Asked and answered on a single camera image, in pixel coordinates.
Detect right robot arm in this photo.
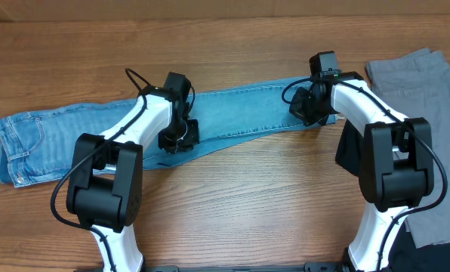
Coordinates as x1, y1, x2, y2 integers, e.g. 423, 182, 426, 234
288, 51, 434, 271

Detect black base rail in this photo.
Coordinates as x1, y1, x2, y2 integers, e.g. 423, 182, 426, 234
73, 261, 350, 272

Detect black garment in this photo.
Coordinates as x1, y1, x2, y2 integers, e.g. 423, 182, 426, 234
335, 122, 450, 272

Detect gray trousers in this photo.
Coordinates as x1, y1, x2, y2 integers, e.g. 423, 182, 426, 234
365, 47, 450, 249

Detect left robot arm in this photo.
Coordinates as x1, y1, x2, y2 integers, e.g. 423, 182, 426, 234
63, 73, 199, 271

